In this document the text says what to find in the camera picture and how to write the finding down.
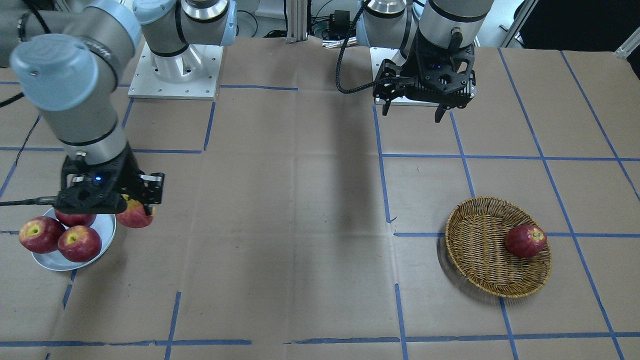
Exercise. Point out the red plate apple front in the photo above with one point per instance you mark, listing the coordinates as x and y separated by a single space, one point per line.
80 244

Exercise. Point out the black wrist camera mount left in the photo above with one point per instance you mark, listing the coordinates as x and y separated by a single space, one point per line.
440 76

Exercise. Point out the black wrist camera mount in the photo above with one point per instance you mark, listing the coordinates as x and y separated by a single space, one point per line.
440 76
91 188

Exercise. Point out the aluminium frame post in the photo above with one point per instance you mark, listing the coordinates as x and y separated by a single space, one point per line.
297 20

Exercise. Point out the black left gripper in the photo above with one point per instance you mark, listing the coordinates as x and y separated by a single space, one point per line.
411 70

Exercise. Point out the dark red basket apple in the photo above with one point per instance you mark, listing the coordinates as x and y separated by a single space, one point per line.
525 241

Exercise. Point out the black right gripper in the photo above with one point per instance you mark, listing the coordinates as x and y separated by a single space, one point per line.
131 176

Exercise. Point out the red plate apple back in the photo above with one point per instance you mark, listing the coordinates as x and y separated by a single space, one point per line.
71 220
40 235

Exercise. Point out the yellow-red apple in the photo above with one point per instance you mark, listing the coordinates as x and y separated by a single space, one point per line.
136 215

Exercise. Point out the black power adapter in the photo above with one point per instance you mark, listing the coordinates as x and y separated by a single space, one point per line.
340 19

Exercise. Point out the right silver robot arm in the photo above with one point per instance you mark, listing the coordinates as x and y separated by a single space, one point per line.
68 64

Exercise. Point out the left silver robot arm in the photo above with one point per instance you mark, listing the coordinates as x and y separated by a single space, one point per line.
434 40

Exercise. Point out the red plate apple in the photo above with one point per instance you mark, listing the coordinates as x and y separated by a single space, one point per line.
80 244
71 220
40 235

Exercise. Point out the white round plate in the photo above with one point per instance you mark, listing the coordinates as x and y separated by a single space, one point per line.
105 225

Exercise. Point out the round wicker basket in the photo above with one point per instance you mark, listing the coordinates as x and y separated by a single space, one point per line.
475 237

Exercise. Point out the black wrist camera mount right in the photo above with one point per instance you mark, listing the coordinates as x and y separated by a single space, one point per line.
91 188

